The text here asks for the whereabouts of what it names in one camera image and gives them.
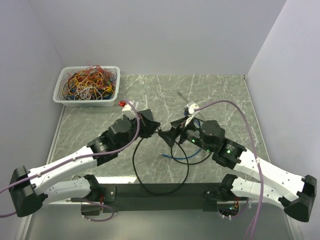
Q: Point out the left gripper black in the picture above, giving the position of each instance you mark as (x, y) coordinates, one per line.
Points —
(148, 127)

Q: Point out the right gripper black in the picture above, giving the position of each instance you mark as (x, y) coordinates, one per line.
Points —
(178, 122)

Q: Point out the black ethernet cable long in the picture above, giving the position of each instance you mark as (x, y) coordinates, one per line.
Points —
(157, 175)

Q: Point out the black network switch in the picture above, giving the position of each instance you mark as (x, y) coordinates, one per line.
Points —
(147, 113)
(169, 137)

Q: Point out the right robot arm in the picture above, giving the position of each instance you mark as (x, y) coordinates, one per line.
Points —
(292, 193)

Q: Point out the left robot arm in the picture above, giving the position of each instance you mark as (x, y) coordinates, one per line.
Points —
(31, 189)

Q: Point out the black ethernet cable short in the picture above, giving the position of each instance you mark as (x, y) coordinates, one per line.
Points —
(185, 160)

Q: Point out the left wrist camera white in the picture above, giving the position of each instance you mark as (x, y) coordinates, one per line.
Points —
(127, 109)

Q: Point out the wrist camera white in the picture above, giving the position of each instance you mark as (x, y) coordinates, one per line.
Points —
(190, 111)
(127, 109)

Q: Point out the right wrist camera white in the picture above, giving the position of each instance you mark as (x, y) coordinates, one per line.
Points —
(190, 111)

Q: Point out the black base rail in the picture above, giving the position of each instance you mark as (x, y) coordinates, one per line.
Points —
(191, 196)

